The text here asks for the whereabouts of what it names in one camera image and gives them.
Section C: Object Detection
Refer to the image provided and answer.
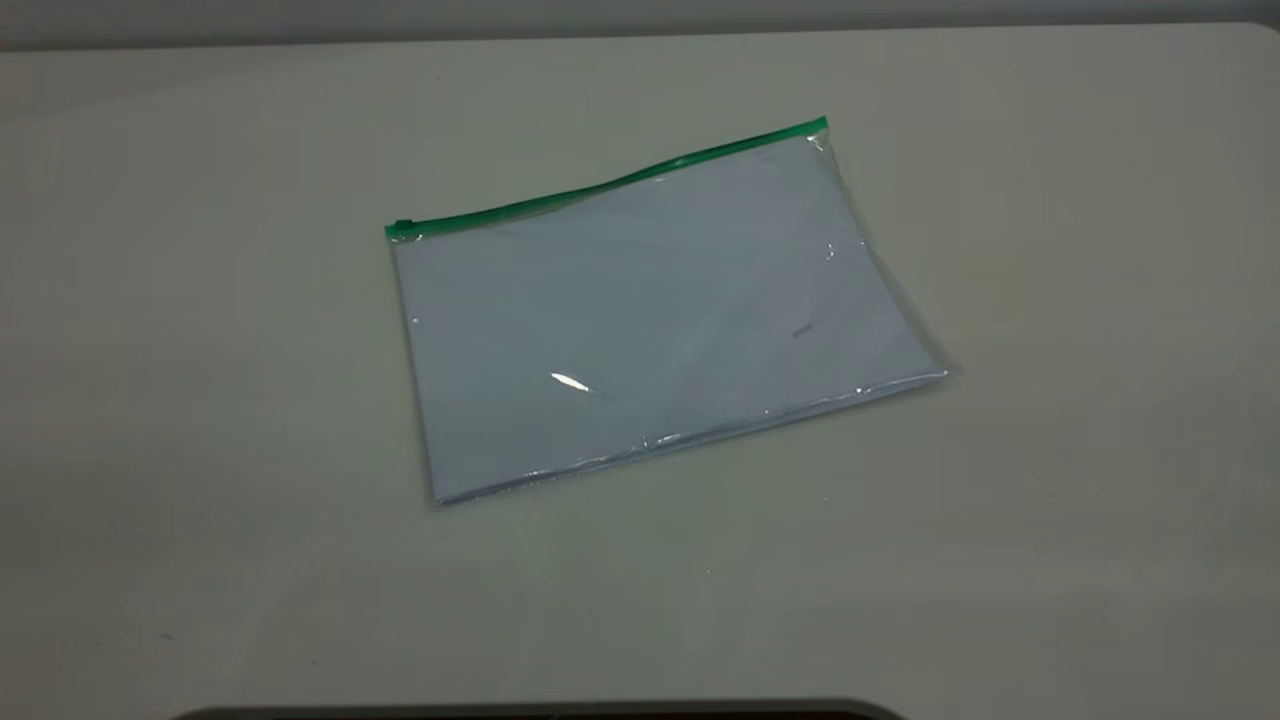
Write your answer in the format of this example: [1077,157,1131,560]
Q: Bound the clear zip bag green zipper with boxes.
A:
[384,115,951,506]

